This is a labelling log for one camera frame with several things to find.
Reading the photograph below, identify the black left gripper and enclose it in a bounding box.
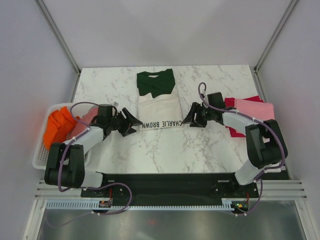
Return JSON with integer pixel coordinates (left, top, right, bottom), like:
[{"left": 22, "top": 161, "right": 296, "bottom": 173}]
[{"left": 108, "top": 107, "right": 143, "bottom": 137}]

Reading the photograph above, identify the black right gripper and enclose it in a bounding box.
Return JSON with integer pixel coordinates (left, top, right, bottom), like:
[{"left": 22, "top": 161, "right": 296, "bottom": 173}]
[{"left": 181, "top": 102, "right": 214, "bottom": 128}]

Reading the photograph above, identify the cream and green Charlie Brown shirt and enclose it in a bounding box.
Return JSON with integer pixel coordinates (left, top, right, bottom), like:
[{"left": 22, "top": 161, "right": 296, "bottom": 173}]
[{"left": 136, "top": 68, "right": 183, "bottom": 131}]

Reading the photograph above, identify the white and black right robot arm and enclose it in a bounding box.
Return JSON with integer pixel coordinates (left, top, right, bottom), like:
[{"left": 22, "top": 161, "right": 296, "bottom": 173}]
[{"left": 182, "top": 92, "right": 288, "bottom": 197}]

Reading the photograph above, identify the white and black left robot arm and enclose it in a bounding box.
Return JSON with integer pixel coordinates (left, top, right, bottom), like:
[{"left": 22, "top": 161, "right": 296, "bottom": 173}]
[{"left": 44, "top": 104, "right": 143, "bottom": 197}]

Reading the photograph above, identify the crimson folded t shirt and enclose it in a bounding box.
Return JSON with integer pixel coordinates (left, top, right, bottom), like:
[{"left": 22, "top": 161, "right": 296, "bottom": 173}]
[{"left": 224, "top": 95, "right": 264, "bottom": 138}]

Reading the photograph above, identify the salmon pink t shirt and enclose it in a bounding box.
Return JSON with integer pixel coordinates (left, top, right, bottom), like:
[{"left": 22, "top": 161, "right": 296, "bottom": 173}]
[{"left": 66, "top": 106, "right": 101, "bottom": 141}]

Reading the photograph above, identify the light pink folded t shirt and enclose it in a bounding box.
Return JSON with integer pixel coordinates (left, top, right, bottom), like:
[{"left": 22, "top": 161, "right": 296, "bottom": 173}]
[{"left": 235, "top": 98, "right": 275, "bottom": 121}]

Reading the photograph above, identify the orange t shirt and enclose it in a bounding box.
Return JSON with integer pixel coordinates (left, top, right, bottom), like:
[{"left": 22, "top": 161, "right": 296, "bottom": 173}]
[{"left": 43, "top": 106, "right": 80, "bottom": 151}]

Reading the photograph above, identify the white plastic laundry basket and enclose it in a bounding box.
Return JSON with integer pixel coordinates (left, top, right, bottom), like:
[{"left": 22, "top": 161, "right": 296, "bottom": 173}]
[{"left": 32, "top": 103, "right": 92, "bottom": 170}]

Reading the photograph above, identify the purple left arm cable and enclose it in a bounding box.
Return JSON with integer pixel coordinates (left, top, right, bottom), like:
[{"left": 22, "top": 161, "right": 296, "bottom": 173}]
[{"left": 57, "top": 101, "right": 133, "bottom": 215}]

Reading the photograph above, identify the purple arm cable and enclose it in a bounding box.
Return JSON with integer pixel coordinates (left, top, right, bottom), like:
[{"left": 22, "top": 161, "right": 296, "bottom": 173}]
[
  {"left": 57, "top": 101, "right": 133, "bottom": 215},
  {"left": 198, "top": 82, "right": 286, "bottom": 217}
]

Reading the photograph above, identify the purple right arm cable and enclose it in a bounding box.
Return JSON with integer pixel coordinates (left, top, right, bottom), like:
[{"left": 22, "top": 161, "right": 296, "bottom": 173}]
[{"left": 198, "top": 82, "right": 286, "bottom": 217}]

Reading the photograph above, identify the white slotted cable duct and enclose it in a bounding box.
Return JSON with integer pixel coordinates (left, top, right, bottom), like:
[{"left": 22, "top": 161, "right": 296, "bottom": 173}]
[{"left": 45, "top": 198, "right": 249, "bottom": 211}]

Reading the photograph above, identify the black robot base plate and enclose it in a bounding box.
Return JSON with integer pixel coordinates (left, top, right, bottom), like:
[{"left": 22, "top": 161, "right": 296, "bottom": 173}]
[{"left": 81, "top": 173, "right": 259, "bottom": 207}]

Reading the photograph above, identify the left aluminium frame post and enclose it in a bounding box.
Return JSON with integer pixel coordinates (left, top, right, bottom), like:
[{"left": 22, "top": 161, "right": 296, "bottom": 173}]
[{"left": 34, "top": 0, "right": 81, "bottom": 76}]

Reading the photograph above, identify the aluminium frame post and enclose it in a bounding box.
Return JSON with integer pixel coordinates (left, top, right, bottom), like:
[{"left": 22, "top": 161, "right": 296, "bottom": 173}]
[
  {"left": 252, "top": 0, "right": 300, "bottom": 74},
  {"left": 34, "top": 0, "right": 81, "bottom": 76}
]

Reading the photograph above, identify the right aluminium frame post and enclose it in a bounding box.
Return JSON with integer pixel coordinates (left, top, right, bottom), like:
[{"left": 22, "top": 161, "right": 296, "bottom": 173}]
[{"left": 252, "top": 0, "right": 300, "bottom": 74}]

